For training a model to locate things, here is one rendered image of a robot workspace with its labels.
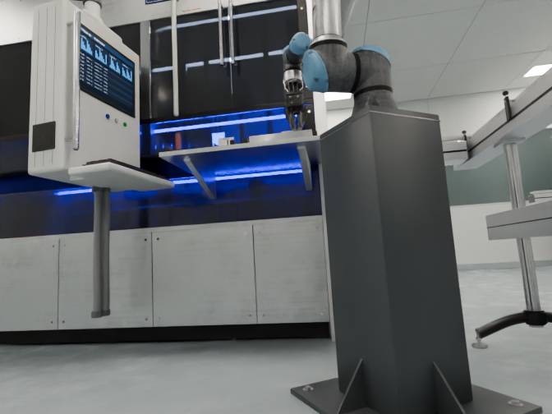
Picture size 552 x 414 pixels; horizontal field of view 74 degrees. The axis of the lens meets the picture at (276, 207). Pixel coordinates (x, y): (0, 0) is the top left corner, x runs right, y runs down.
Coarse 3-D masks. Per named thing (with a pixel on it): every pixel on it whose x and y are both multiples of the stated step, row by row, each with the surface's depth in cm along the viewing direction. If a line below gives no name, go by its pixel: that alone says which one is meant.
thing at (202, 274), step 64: (0, 256) 208; (64, 256) 201; (128, 256) 195; (192, 256) 189; (256, 256) 184; (320, 256) 178; (0, 320) 203; (64, 320) 197; (128, 320) 191; (192, 320) 185; (256, 320) 180; (320, 320) 175
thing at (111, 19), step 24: (24, 0) 227; (48, 0) 224; (72, 0) 221; (120, 0) 215; (144, 0) 213; (192, 0) 207; (216, 0) 205; (240, 0) 202; (264, 0) 200; (0, 24) 228; (24, 24) 225; (120, 24) 213; (144, 24) 211; (144, 48) 209; (144, 72) 207; (144, 96) 205; (144, 120) 203; (168, 120) 201
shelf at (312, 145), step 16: (240, 144) 150; (256, 144) 149; (272, 144) 148; (288, 144) 148; (304, 144) 149; (176, 160) 162; (208, 160) 165; (224, 160) 167; (240, 160) 169; (256, 160) 170; (272, 160) 172; (288, 160) 174; (320, 160) 177
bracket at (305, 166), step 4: (300, 148) 152; (304, 148) 151; (300, 152) 154; (304, 152) 154; (300, 156) 156; (304, 156) 156; (300, 160) 159; (304, 160) 159; (308, 160) 170; (304, 164) 162; (308, 164) 167; (304, 168) 165; (308, 168) 165; (304, 172) 168; (308, 172) 168; (304, 176) 170; (308, 176) 170; (304, 180) 173; (308, 180) 173; (308, 184) 177; (308, 188) 180
